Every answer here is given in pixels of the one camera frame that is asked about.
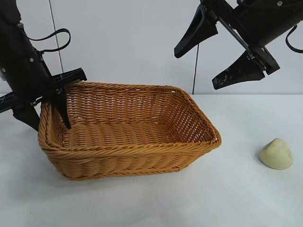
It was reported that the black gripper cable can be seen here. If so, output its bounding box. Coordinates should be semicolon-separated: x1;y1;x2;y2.
30;28;71;54
285;25;303;53

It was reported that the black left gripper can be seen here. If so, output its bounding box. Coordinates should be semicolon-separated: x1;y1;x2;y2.
0;21;87;132

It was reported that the tan woven wicker basket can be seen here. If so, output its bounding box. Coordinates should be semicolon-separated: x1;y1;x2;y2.
37;81;223;182

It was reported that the pale yellow egg yolk pastry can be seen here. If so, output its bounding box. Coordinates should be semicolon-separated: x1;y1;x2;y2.
258;138;294;170

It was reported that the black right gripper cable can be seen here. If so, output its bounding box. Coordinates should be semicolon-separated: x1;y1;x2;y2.
285;25;303;53

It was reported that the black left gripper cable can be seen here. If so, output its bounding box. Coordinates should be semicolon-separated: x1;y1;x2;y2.
30;28;71;54

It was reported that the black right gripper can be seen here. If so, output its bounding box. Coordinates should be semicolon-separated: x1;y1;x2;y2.
174;0;303;90

